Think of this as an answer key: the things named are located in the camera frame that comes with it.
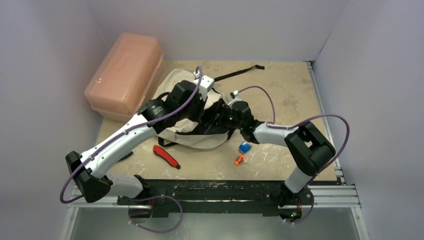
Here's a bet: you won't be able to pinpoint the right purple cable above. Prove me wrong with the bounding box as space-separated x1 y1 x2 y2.
236 85 351 226

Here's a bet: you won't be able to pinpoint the beige backpack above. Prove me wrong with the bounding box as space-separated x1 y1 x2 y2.
153 65 266 151

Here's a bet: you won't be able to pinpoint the purple cable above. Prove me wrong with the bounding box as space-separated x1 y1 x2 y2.
59 65 204 234
236 85 351 226

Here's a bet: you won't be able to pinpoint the red utility knife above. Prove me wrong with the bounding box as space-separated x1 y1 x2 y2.
153 145 181 170

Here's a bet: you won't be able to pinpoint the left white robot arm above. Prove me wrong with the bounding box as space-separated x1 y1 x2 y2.
59 76 214 205

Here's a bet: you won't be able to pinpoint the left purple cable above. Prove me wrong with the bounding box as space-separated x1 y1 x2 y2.
59 65 204 234

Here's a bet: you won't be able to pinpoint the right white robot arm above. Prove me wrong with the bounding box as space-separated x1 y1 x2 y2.
201 101 336 204

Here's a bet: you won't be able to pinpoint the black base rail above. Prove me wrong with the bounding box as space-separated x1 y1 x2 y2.
117 179 318 218

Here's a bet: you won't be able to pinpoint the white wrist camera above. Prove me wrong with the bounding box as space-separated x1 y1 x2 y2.
192 75 215 102
229 90 241 104

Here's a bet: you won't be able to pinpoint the orange small toy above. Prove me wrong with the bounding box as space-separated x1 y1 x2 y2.
234 154 246 166

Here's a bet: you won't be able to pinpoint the blue handled pliers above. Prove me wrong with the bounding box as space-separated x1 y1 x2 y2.
120 151 134 161

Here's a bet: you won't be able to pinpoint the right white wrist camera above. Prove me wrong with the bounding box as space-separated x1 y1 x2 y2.
229 90 241 104

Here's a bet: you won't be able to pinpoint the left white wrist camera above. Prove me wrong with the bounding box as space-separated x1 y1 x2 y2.
192 75 215 102

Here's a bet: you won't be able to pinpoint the pink plastic storage box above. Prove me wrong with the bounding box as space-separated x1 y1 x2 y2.
84 33 164 122

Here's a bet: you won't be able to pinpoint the blue pencil sharpener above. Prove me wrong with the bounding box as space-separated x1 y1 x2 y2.
238 141 252 155

